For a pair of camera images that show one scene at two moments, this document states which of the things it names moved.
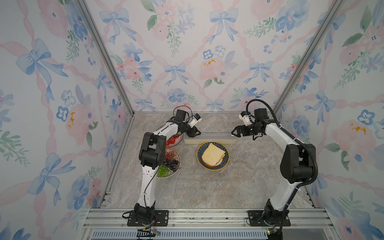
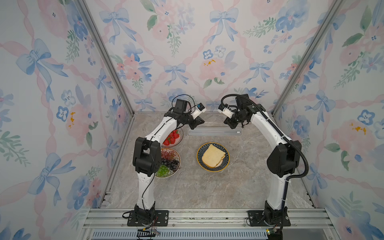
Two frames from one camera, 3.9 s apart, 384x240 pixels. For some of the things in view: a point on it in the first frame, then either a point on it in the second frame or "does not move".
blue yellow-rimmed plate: (222, 163) does not move
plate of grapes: (170, 164) does not move
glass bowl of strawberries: (173, 140) does not move
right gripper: (242, 127) → (229, 121)
